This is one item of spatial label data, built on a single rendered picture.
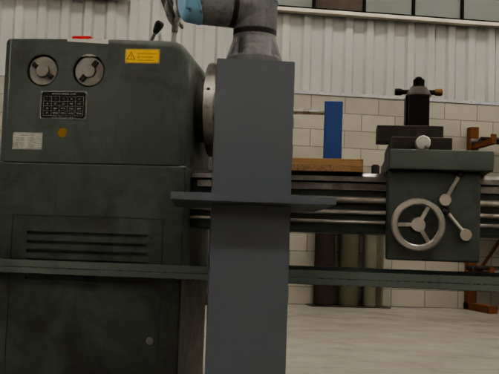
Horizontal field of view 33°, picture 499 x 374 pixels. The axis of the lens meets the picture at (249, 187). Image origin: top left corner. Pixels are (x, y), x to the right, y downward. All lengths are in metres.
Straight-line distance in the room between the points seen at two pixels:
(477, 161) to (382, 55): 7.57
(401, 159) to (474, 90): 7.85
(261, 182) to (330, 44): 7.79
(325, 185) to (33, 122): 0.94
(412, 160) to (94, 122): 0.98
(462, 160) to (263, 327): 0.79
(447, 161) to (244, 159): 0.66
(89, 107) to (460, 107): 7.83
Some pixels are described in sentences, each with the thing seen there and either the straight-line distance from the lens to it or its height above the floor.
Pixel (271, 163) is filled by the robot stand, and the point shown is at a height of 0.84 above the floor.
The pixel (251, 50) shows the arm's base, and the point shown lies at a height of 1.13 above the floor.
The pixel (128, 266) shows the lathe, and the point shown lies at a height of 0.55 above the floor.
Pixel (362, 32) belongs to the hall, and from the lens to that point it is 10.01.
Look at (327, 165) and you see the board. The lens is 2.58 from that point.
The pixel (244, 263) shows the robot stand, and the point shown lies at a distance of 2.09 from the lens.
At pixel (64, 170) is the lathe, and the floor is 0.84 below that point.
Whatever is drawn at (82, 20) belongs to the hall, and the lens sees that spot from 9.67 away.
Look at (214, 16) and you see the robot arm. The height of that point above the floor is 1.22.
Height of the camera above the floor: 0.62
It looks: 4 degrees up
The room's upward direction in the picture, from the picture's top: 2 degrees clockwise
